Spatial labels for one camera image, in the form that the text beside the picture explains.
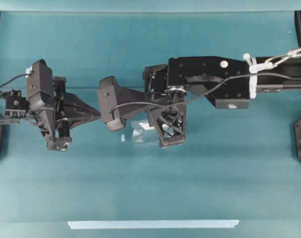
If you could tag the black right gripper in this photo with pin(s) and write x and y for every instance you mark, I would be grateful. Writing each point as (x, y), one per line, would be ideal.
(165, 92)

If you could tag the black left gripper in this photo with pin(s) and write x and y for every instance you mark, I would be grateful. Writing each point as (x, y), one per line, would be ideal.
(63, 112)

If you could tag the silver zip bag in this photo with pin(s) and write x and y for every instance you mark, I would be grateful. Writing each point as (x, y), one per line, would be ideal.
(143, 132)

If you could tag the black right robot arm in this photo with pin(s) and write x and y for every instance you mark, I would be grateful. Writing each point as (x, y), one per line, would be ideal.
(225, 83)

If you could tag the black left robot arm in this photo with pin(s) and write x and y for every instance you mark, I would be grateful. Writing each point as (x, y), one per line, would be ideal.
(17, 108)

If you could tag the white zip tie bundle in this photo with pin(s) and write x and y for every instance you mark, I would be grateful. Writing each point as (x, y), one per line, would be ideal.
(268, 64)

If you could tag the blue tape strip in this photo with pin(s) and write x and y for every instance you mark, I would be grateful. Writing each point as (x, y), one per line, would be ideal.
(153, 224)

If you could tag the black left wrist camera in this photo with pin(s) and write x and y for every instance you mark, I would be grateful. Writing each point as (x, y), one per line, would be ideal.
(39, 86)

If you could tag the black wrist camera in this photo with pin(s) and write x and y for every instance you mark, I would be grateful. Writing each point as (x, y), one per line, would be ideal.
(107, 100)
(39, 86)

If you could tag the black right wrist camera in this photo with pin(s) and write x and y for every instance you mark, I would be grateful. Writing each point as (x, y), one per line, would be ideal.
(107, 100)

